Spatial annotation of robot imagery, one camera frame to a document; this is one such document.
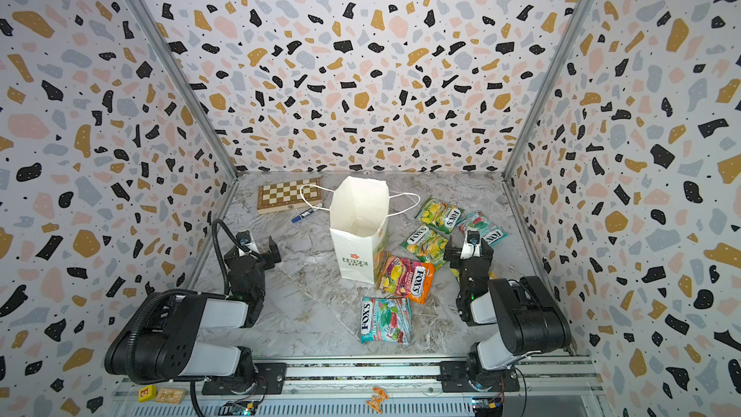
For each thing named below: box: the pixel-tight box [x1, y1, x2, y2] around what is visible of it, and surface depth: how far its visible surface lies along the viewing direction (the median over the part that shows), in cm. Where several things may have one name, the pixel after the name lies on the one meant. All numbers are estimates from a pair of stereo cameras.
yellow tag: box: [137, 384, 158, 403], surface depth 72 cm
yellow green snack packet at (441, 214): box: [413, 194, 466, 234], surface depth 107 cm
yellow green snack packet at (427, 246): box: [400, 224, 449, 272], surface depth 99 cm
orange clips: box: [365, 386, 389, 415], surface depth 72 cm
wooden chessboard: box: [256, 177, 324, 214], surface depth 112 cm
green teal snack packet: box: [455, 210, 510, 248], surface depth 105 cm
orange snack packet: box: [377, 255, 436, 306], surface depth 92 cm
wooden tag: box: [154, 388, 187, 405], surface depth 72 cm
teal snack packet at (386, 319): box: [360, 296, 413, 346], surface depth 83 cm
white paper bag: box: [299, 175, 421, 284], surface depth 86 cm
